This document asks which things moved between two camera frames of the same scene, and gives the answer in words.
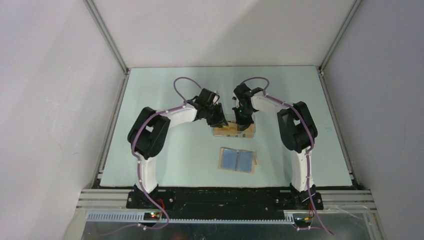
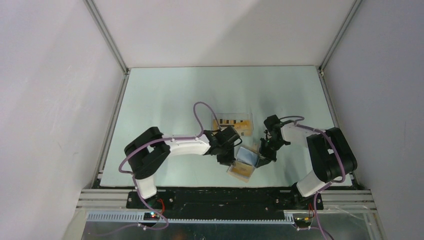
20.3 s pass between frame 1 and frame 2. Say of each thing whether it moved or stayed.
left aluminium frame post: stayed
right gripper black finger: moved
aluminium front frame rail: stayed
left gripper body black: moved
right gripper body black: moved
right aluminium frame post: stayed
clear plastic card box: stayed
